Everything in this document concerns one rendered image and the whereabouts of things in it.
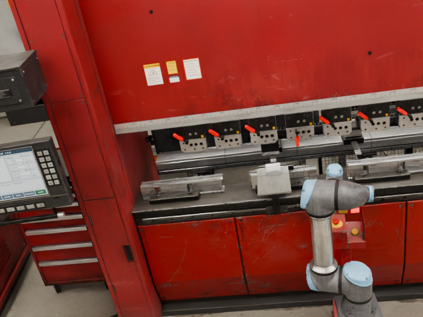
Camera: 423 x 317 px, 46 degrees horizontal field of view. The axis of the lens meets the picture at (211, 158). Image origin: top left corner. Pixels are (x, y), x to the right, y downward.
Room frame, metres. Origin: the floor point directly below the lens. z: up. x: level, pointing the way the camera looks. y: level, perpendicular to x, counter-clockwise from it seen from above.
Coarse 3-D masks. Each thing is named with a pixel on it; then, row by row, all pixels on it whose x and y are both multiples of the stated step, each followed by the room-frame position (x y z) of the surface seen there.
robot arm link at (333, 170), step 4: (332, 164) 2.01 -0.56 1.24; (336, 164) 2.00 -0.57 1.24; (328, 168) 1.99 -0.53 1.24; (332, 168) 1.98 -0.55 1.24; (336, 168) 1.98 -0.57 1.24; (340, 168) 1.97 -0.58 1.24; (328, 172) 1.97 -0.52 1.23; (332, 172) 1.96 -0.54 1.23; (336, 172) 1.96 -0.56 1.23; (340, 172) 1.96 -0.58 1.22; (328, 176) 1.98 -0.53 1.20; (332, 176) 1.96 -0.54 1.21; (336, 176) 1.95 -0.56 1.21; (340, 176) 1.96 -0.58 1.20; (340, 180) 1.95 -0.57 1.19
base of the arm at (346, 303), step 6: (342, 300) 1.56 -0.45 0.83; (348, 300) 1.52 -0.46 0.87; (372, 300) 1.52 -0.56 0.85; (342, 306) 1.54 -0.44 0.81; (348, 306) 1.52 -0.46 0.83; (354, 306) 1.50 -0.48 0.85; (360, 306) 1.49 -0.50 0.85; (366, 306) 1.49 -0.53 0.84; (372, 306) 1.51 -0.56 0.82; (342, 312) 1.54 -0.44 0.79; (348, 312) 1.52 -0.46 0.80; (354, 312) 1.49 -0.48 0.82; (360, 312) 1.48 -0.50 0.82; (366, 312) 1.48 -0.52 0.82; (372, 312) 1.50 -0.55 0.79
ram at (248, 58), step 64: (128, 0) 2.56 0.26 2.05; (192, 0) 2.51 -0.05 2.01; (256, 0) 2.46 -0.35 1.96; (320, 0) 2.41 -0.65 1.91; (384, 0) 2.37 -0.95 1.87; (128, 64) 2.57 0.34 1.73; (256, 64) 2.47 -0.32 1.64; (320, 64) 2.42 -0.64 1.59; (384, 64) 2.37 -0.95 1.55; (128, 128) 2.58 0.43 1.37
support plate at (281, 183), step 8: (264, 176) 2.41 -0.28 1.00; (272, 176) 2.39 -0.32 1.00; (280, 176) 2.38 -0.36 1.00; (288, 176) 2.36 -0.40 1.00; (264, 184) 2.32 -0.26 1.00; (272, 184) 2.31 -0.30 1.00; (280, 184) 2.29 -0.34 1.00; (288, 184) 2.28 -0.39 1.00; (264, 192) 2.24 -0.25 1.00; (272, 192) 2.23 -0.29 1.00; (280, 192) 2.22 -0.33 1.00; (288, 192) 2.21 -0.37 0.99
